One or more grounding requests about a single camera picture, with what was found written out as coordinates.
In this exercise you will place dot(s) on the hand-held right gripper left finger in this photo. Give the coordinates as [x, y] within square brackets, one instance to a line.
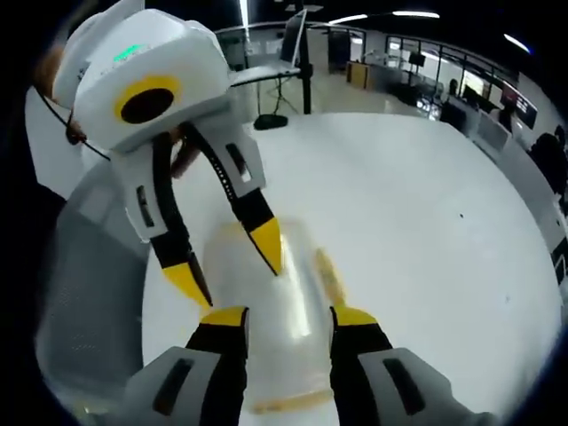
[213, 364]

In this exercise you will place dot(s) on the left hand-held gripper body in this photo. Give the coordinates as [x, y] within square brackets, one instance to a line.
[155, 57]

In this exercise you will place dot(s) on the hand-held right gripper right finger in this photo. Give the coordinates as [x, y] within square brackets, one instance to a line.
[364, 355]

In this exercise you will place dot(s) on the clear box with yellow plastic buckle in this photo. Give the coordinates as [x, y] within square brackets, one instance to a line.
[284, 319]

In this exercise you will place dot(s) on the person's left hand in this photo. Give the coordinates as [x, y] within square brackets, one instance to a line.
[184, 153]

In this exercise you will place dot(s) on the ceiling light strip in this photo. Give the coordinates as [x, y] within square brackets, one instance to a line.
[386, 17]
[244, 11]
[517, 43]

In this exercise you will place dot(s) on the white office desk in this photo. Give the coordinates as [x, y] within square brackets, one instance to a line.
[270, 75]

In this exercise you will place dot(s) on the grey mesh office chair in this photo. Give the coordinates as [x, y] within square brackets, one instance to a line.
[89, 288]

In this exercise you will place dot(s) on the black monitor stand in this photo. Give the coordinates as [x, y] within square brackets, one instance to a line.
[306, 75]

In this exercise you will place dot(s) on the white chair back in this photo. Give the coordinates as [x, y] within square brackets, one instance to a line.
[49, 146]

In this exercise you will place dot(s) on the wooden cabinet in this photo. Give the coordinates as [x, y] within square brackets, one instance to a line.
[357, 74]

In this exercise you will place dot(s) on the small black monitor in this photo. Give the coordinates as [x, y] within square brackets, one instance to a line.
[415, 59]

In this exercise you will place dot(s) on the wall screen with red picture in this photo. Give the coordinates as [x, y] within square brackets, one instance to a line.
[521, 104]

